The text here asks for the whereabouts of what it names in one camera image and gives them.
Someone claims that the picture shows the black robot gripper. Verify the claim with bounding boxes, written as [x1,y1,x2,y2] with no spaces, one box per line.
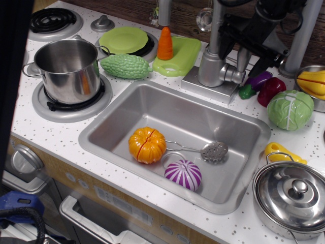
[218,14,290,78]

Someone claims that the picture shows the silver faucet lever handle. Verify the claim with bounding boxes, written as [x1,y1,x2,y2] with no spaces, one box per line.
[219,47,251,84]

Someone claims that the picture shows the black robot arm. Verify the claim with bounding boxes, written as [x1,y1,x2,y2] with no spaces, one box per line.
[218,1,306,77]

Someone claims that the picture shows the purple toy eggplant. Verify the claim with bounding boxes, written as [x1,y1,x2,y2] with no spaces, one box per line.
[238,71,273,100]

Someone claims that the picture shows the silver toy faucet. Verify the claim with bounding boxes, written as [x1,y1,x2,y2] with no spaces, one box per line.
[181,1,239,104]

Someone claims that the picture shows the red toy bell pepper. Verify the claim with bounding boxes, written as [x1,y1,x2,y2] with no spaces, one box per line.
[257,77,286,107]

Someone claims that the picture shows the clear hanging ball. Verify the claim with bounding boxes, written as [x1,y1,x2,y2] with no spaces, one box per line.
[196,8,213,32]

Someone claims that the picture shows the grey support pole right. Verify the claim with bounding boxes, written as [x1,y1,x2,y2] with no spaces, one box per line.
[278,0,323,78]

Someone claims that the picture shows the grey support pole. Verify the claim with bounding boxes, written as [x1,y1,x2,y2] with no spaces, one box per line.
[278,0,323,78]
[158,0,172,26]

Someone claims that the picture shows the green plastic cutting board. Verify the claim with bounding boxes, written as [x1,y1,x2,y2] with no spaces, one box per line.
[152,36,201,77]

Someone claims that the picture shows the green toy cabbage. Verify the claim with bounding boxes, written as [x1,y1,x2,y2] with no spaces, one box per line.
[267,90,314,131]

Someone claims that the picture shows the yellow toy fruit in bowl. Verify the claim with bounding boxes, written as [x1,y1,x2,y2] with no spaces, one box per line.
[297,70,324,96]

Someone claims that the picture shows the orange toy carrot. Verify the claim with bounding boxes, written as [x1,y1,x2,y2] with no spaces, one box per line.
[157,26,173,60]

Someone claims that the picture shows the small steel bowl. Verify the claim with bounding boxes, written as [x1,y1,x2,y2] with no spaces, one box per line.
[295,65,324,113]

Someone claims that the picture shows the grey support pole back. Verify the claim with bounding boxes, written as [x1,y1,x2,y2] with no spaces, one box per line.
[158,0,172,26]

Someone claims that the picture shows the back right stove burner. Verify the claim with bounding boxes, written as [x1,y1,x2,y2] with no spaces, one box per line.
[94,30,159,64]

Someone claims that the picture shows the stove burner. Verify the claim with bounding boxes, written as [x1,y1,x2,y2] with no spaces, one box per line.
[94,30,159,64]
[32,74,113,123]
[28,8,83,42]

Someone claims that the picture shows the yellow toy banana piece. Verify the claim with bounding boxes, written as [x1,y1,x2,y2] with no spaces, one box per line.
[265,142,307,165]

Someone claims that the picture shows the metal slotted skimmer spoon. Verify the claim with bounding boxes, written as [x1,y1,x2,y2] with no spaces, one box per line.
[166,140,229,162]

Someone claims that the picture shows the green toy bitter melon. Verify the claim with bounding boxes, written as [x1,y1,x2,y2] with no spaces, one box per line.
[100,54,153,79]

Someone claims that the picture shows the light green plastic plate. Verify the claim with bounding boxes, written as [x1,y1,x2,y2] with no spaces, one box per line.
[99,26,149,54]

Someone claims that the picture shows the orange toy pumpkin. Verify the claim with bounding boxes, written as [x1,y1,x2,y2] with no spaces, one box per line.
[128,127,167,164]

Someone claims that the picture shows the purple white toy onion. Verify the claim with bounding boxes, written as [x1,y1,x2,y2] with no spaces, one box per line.
[164,160,202,191]

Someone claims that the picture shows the grey stove knob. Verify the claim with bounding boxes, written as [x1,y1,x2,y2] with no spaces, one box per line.
[90,15,115,33]

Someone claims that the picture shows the stainless steel sink basin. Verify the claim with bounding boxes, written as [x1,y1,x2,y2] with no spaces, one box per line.
[79,81,271,214]

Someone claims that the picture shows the lidded stainless steel pot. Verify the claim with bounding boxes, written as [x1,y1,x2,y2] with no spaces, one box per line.
[252,158,324,243]

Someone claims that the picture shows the tall stainless steel pot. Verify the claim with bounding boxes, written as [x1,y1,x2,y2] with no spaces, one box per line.
[22,38,110,105]

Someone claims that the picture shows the front stove burner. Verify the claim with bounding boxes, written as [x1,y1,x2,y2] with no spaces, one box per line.
[32,74,113,123]

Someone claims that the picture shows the back left stove burner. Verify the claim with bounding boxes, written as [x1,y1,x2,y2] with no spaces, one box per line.
[28,8,83,42]

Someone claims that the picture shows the dark foreground pole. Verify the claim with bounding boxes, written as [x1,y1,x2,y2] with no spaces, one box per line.
[1,1,34,173]

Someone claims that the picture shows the round grey oven knob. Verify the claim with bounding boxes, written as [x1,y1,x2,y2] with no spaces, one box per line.
[11,144,44,174]

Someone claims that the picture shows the blue clamp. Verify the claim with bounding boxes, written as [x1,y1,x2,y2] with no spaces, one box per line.
[1,191,45,230]

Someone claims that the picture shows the oven door handle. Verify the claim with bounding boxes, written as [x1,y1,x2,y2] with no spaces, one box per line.
[59,196,148,243]

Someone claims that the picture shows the black cable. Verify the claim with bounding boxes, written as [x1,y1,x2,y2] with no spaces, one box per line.
[0,206,47,244]

